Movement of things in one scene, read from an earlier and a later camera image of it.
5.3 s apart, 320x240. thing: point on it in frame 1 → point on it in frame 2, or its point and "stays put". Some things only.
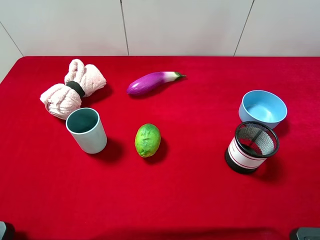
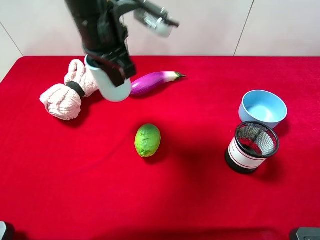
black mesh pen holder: (253, 143) stays put
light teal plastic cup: (84, 125) → (109, 89)
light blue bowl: (262, 106) stays put
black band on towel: (76, 86) stays put
